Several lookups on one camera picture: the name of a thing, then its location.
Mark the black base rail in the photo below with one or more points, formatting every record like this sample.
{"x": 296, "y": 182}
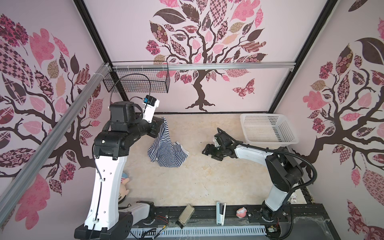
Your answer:
{"x": 293, "y": 222}

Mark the white plastic laundry basket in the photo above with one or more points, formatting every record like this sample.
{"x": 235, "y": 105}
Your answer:
{"x": 268, "y": 130}

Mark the aluminium rail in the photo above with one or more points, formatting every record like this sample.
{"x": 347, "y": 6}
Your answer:
{"x": 19, "y": 185}
{"x": 220, "y": 66}

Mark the blue white striped tank top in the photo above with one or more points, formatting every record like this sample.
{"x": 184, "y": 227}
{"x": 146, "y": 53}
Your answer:
{"x": 165, "y": 152}

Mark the tan rectangular box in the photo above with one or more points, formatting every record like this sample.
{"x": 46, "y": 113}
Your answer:
{"x": 185, "y": 216}

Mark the black corner frame post left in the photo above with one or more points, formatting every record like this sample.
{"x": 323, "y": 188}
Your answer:
{"x": 98, "y": 42}

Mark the pink white small toy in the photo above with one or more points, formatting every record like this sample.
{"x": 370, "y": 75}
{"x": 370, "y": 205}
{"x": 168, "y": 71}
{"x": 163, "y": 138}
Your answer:
{"x": 241, "y": 213}

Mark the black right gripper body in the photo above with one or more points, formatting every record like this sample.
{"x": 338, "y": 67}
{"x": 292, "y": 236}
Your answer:
{"x": 219, "y": 153}

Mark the aluminium rail left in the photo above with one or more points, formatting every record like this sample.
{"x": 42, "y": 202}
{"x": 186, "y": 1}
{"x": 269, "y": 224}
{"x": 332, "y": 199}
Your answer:
{"x": 19, "y": 185}

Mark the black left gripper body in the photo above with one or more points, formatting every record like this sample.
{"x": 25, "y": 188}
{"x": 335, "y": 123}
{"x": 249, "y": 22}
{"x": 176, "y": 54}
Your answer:
{"x": 155, "y": 123}

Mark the small white figurine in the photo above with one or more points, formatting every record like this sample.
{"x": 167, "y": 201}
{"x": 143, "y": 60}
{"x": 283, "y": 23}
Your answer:
{"x": 293, "y": 198}

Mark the black wire basket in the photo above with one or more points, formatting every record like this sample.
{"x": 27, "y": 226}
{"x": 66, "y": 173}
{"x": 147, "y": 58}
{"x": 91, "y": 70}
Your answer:
{"x": 142, "y": 81}

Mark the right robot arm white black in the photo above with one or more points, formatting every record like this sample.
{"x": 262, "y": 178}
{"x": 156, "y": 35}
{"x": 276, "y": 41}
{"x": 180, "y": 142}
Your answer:
{"x": 283, "y": 168}

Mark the black corner frame post right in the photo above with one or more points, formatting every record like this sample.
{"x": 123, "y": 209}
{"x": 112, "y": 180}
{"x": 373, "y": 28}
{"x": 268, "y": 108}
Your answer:
{"x": 319, "y": 25}

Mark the black corner frame post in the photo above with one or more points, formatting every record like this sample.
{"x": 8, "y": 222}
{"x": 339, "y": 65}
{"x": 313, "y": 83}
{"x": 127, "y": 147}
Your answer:
{"x": 319, "y": 25}
{"x": 98, "y": 42}

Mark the cartoon doll head toy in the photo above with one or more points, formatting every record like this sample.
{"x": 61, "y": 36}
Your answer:
{"x": 123, "y": 192}

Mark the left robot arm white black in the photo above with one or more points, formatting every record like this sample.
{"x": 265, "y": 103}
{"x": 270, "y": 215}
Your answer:
{"x": 128, "y": 123}

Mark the white stapler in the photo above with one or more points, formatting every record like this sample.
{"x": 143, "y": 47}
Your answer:
{"x": 220, "y": 213}

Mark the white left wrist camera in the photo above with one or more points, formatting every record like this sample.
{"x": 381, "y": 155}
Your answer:
{"x": 150, "y": 105}

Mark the aluminium rail back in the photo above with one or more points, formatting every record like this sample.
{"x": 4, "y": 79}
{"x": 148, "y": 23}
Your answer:
{"x": 220, "y": 66}

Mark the white slotted cable duct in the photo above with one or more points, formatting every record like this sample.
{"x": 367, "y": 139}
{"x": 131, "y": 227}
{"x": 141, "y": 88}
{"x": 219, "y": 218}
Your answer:
{"x": 194, "y": 232}

